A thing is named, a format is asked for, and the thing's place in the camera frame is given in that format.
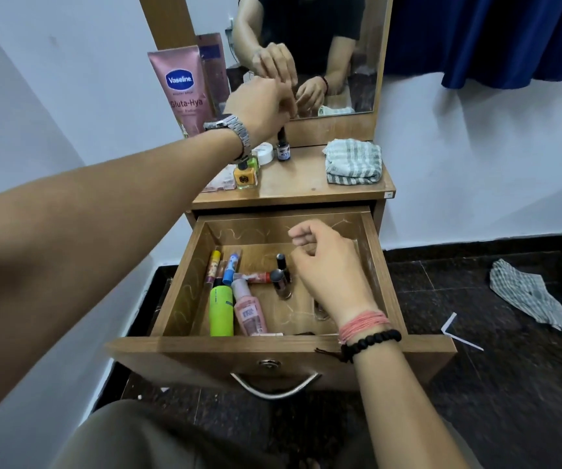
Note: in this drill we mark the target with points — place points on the person's grey trousers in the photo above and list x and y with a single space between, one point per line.
163 439

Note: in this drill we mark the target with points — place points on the white paper strip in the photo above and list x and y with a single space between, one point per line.
456 334

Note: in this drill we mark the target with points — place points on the pink flat packet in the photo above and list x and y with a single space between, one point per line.
220 180

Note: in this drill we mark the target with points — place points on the black nail polish bottle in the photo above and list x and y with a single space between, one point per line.
282 266

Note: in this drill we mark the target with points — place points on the wooden dressing table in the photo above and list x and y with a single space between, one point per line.
300 183

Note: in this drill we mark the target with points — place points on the pink bottle with clear cap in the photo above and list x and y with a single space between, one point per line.
249 312

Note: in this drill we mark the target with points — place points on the person's right thumb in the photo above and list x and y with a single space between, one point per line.
304 250

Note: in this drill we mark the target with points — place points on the small clear bottle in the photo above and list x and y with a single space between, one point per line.
320 311

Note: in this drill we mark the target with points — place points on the green tube with black cap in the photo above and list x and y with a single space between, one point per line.
221 310

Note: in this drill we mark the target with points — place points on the person's left hand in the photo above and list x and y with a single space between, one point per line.
256 107

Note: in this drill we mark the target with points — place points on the blue lip balm tube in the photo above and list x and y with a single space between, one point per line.
230 268

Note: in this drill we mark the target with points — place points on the red and white tube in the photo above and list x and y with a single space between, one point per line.
256 277

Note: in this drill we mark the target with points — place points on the brown nail polish bottle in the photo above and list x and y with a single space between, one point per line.
281 285

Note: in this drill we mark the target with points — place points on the yellow nail polish bottle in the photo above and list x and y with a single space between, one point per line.
245 176

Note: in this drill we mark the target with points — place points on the small white jar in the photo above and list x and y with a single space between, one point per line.
264 153

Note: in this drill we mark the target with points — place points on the wooden drawer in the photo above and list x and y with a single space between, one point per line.
281 354

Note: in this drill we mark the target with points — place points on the blue curtain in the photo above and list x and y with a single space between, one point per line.
495 34

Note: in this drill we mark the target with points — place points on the person's left fingers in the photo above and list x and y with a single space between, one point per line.
289 103

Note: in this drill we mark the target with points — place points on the person's left forearm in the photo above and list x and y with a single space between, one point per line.
90 229

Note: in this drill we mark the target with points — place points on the green nail polish bottle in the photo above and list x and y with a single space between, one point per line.
254 162

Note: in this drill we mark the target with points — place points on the pink lotion tube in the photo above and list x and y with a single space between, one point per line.
183 87

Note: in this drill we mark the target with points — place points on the silver metal wristwatch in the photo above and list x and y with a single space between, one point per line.
239 129

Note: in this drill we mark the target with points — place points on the folded checked cloth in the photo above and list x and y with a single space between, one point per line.
353 162

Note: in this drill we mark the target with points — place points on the person's right forearm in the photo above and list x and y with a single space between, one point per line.
403 405

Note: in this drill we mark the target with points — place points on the yellow lip balm tube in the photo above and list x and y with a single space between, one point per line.
213 266

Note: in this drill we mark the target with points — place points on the dark nail polish bottle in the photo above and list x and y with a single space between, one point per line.
283 150

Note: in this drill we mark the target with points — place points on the crumpled checked cloth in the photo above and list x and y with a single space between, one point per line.
530 295

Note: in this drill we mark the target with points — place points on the dressing table mirror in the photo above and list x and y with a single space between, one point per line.
354 53

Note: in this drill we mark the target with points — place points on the person's right hand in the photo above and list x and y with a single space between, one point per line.
334 273

